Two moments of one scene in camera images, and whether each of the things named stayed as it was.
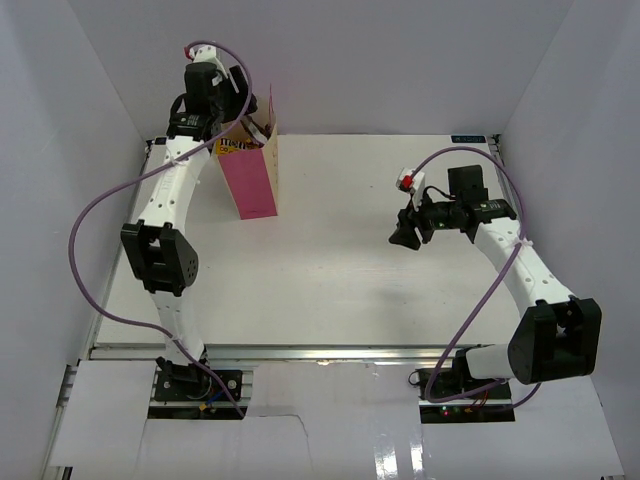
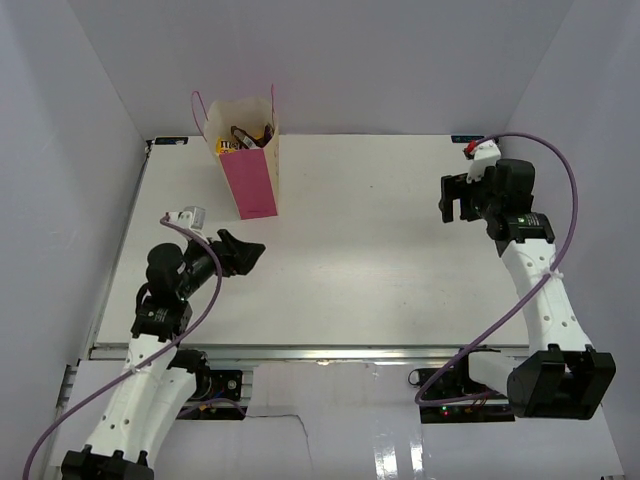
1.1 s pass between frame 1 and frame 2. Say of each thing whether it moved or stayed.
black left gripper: moved
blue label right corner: stayed
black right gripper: moved
